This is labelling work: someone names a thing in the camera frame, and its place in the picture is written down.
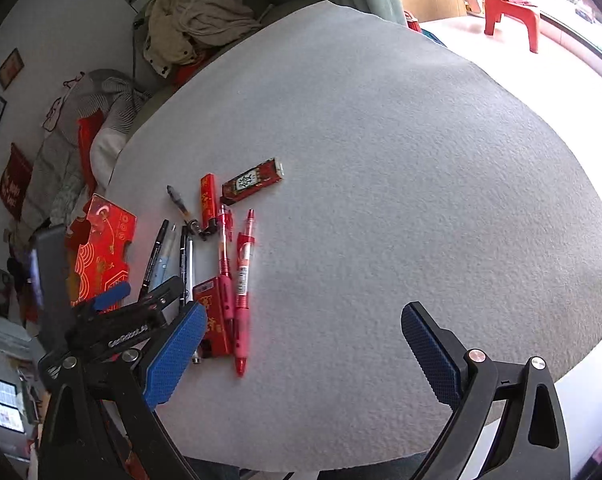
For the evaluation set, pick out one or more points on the beige clothing pile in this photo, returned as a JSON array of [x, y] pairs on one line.
[[196, 20]]

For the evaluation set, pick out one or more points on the red cardboard box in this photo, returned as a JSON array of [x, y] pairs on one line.
[[101, 240]]

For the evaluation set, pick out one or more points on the red rectangular pack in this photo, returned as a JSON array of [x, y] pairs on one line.
[[253, 180]]

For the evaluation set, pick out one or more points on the grey striped pillow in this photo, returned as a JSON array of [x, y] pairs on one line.
[[101, 92]]

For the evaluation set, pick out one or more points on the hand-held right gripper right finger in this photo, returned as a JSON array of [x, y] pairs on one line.
[[428, 355]]

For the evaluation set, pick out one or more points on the dark grey pen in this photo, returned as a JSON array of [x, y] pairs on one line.
[[177, 204]]

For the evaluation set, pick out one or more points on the white felt mat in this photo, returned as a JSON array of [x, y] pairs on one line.
[[381, 185]]

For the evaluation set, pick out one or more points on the red picture frame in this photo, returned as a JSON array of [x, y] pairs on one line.
[[9, 69]]

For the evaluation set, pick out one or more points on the white pillow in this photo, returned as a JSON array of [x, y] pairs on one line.
[[108, 155]]

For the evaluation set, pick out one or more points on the red cloth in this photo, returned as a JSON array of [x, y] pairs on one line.
[[88, 145]]

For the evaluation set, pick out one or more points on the black pen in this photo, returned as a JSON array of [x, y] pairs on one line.
[[182, 260]]

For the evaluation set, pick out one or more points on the black marker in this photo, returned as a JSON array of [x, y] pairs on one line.
[[154, 255]]

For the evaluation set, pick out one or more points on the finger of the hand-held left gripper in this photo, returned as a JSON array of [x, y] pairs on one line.
[[158, 295], [112, 296]]

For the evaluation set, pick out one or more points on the light blue pen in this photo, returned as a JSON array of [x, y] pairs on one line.
[[165, 260]]

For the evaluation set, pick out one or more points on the red gel pen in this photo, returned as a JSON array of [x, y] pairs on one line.
[[242, 285], [224, 255]]

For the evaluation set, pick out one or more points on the red printed pillow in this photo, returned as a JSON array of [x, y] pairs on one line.
[[16, 180]]

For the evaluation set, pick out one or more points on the red lighter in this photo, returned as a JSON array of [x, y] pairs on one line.
[[208, 200]]

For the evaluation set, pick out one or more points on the computer screen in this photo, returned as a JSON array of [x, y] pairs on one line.
[[1, 400]]

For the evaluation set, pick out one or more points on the red plastic chair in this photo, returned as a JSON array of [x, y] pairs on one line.
[[506, 7]]

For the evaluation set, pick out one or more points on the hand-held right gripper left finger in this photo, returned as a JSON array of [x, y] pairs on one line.
[[176, 350]]

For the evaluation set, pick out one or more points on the grey patterned blanket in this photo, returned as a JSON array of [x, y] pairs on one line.
[[56, 175]]

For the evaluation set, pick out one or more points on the small red box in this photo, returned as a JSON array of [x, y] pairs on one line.
[[213, 330]]

